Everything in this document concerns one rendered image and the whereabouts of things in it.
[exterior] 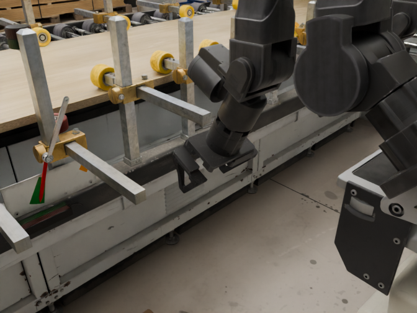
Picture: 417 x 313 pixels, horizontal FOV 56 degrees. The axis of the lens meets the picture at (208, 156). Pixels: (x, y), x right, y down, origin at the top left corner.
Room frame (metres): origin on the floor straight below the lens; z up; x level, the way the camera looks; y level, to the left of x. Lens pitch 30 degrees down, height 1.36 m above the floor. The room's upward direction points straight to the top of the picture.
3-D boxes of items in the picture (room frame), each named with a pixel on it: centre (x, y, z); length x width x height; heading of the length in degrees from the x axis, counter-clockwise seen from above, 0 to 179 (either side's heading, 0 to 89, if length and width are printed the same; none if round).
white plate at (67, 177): (0.90, 0.43, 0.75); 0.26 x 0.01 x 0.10; 135
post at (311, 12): (1.82, -0.46, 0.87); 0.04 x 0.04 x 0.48; 45
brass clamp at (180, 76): (1.31, 0.06, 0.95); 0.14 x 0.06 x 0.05; 135
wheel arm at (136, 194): (0.87, 0.31, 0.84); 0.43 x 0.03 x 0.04; 45
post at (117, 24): (1.12, 0.25, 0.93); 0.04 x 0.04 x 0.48; 45
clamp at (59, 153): (0.96, 0.42, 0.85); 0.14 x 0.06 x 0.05; 135
